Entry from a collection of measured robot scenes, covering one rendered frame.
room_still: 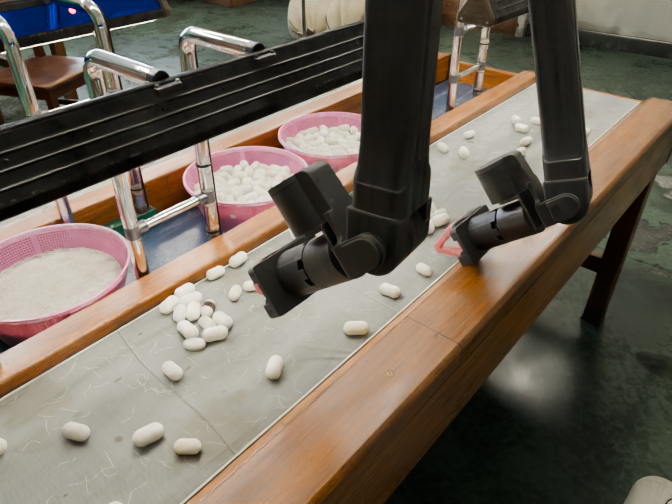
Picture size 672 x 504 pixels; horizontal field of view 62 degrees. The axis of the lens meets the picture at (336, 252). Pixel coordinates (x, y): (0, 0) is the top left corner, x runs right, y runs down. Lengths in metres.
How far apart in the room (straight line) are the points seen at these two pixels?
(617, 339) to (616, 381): 0.20
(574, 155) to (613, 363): 1.27
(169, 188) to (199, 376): 0.58
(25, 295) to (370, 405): 0.60
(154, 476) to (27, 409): 0.21
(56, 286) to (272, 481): 0.55
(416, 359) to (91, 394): 0.43
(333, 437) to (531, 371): 1.27
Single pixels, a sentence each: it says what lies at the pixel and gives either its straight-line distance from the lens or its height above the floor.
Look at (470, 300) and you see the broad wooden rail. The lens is 0.88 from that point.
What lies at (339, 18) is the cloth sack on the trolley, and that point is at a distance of 4.11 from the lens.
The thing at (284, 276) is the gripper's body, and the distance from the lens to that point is 0.63.
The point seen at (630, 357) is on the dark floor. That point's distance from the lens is 2.06.
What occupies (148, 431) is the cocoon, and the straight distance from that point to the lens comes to 0.73.
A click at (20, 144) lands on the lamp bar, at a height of 1.10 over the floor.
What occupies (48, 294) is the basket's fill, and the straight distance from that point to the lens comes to 1.04.
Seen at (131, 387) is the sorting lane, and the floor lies 0.74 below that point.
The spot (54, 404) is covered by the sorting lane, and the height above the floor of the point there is 0.74.
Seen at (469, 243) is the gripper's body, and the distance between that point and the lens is 0.91.
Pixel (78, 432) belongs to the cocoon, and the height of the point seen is 0.76.
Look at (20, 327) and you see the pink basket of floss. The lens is 0.95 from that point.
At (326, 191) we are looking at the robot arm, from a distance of 0.56.
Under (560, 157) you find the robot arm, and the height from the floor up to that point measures 0.98.
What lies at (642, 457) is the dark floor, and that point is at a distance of 1.80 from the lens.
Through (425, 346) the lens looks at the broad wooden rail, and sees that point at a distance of 0.79.
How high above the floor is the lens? 1.32
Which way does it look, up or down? 35 degrees down
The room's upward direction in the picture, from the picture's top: straight up
